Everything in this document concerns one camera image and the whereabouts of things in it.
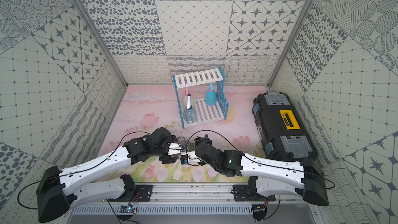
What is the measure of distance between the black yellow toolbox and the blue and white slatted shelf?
0.21m

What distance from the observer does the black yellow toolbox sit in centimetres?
72

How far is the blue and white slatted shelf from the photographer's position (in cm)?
87
